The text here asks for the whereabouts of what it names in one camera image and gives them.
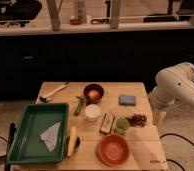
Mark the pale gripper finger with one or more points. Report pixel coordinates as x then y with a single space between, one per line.
158 116

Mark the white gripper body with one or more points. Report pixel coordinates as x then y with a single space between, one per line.
159 100

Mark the blue sponge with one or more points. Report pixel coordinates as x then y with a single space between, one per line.
127 100

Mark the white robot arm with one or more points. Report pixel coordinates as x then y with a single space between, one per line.
172 83

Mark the green cup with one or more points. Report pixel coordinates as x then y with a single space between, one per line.
122 124

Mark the white paper cup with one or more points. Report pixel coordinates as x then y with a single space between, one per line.
92 112

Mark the brown grape bunch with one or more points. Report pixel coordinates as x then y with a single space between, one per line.
137 120

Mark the orange red plate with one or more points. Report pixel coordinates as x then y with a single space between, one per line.
113 150

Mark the orange fruit in bowl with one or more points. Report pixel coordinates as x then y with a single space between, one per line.
94 95

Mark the dark brown bowl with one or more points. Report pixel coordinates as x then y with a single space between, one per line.
90 87

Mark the green cucumber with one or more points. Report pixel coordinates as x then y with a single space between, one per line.
81 101

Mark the yellow banana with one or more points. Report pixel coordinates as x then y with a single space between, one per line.
72 140

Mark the grey folded cloth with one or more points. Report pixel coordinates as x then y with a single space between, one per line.
50 136

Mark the green plastic tray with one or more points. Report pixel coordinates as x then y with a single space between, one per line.
28 147

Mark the red object on shelf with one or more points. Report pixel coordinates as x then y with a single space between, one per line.
74 21

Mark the black office chair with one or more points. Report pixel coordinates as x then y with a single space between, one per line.
20 12

